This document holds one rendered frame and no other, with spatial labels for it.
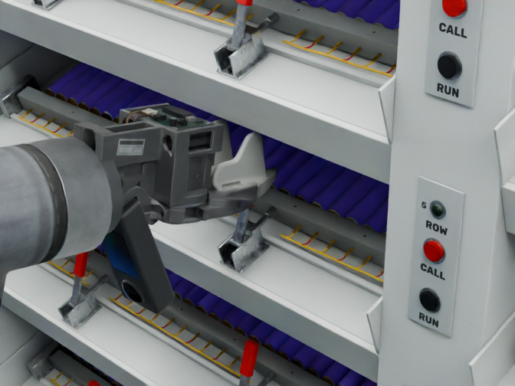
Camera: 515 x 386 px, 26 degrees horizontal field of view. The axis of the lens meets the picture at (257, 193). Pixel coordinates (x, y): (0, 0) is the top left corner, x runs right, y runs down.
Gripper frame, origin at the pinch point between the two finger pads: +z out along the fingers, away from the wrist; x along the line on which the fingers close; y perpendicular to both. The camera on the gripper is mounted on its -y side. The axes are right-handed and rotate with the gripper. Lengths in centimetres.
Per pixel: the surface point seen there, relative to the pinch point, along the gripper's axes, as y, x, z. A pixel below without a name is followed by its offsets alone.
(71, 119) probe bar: -3.0, 30.2, 2.0
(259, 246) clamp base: -6.4, -0.8, 0.4
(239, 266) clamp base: -7.8, -0.9, -2.1
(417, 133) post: 10.9, -20.5, -6.4
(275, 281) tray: -8.0, -4.8, -1.3
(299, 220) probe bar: -3.6, -3.0, 2.9
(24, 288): -25.9, 36.9, 1.6
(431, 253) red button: 2.2, -22.8, -5.4
